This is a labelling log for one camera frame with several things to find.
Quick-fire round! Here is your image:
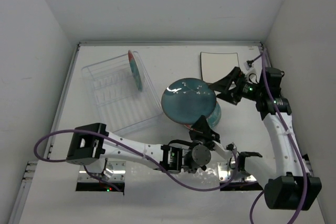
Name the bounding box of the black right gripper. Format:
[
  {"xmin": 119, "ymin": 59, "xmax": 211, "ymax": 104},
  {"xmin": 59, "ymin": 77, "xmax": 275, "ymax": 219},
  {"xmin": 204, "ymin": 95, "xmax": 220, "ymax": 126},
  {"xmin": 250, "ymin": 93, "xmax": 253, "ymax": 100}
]
[{"xmin": 208, "ymin": 67, "xmax": 264, "ymax": 105}]

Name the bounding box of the white square plate black rim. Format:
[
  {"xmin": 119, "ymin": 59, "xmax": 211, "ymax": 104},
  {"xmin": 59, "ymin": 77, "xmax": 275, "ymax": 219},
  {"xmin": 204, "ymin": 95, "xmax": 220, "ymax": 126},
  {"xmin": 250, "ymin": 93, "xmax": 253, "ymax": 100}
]
[{"xmin": 202, "ymin": 77, "xmax": 213, "ymax": 84}]

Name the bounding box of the dark blue round plate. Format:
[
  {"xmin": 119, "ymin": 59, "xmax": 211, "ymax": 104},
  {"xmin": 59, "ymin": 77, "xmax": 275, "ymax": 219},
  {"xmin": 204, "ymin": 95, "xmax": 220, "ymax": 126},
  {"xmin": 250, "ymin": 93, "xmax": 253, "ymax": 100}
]
[{"xmin": 161, "ymin": 78, "xmax": 216, "ymax": 124}]

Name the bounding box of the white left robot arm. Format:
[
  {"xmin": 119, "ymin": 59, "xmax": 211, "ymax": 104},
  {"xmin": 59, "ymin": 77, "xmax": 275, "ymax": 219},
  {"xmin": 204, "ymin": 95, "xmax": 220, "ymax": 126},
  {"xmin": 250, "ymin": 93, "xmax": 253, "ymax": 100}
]
[{"xmin": 66, "ymin": 116, "xmax": 220, "ymax": 174}]

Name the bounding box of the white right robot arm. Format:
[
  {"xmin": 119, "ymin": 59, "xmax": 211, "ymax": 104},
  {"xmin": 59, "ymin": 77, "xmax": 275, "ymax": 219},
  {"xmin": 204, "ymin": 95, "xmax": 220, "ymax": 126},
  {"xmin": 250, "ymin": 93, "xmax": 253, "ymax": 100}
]
[{"xmin": 209, "ymin": 67, "xmax": 322, "ymax": 211}]

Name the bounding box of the clear plastic dish rack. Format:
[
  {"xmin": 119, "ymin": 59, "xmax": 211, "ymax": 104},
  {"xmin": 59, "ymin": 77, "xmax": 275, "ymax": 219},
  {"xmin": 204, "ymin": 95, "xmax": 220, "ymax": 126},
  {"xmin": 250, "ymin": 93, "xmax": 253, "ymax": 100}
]
[{"xmin": 81, "ymin": 51, "xmax": 163, "ymax": 136}]

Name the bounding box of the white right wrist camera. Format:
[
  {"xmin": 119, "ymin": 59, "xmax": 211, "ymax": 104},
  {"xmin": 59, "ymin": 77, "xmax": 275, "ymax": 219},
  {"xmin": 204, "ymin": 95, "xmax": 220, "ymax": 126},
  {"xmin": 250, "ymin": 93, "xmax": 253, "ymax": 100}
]
[{"xmin": 244, "ymin": 60, "xmax": 257, "ymax": 78}]

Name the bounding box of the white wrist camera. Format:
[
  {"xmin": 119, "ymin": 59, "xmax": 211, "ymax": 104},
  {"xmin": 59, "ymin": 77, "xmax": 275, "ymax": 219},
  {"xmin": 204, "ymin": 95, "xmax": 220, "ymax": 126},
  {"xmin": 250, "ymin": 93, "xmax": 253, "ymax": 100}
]
[
  {"xmin": 213, "ymin": 141, "xmax": 237, "ymax": 160},
  {"xmin": 244, "ymin": 60, "xmax": 257, "ymax": 78}
]

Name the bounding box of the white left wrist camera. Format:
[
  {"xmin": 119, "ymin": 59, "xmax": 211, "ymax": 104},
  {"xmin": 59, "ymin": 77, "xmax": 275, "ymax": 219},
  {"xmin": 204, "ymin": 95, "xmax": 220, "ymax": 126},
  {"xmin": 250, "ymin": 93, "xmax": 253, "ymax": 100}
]
[{"xmin": 213, "ymin": 141, "xmax": 237, "ymax": 160}]

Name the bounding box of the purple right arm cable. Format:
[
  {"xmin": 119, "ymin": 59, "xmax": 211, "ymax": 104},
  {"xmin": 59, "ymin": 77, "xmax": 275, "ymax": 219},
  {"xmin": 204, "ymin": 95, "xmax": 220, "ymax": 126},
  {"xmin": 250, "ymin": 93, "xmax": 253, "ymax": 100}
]
[{"xmin": 248, "ymin": 50, "xmax": 308, "ymax": 224}]

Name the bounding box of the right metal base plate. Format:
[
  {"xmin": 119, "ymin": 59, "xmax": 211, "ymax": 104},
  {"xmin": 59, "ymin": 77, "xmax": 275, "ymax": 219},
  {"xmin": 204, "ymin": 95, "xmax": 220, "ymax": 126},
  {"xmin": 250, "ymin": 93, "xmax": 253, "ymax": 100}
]
[{"xmin": 217, "ymin": 159, "xmax": 257, "ymax": 183}]

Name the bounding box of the metal base plate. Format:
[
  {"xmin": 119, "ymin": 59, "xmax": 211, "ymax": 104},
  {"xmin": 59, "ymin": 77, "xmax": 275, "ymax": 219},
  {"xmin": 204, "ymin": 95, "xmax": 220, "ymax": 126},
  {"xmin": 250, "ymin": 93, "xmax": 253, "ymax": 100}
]
[
  {"xmin": 217, "ymin": 159, "xmax": 257, "ymax": 183},
  {"xmin": 77, "ymin": 161, "xmax": 126, "ymax": 183}
]

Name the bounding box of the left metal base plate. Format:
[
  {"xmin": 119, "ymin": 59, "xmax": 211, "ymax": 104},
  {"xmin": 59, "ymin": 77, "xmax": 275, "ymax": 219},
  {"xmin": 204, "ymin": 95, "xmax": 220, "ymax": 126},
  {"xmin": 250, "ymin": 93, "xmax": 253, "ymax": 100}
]
[{"xmin": 77, "ymin": 161, "xmax": 126, "ymax": 183}]

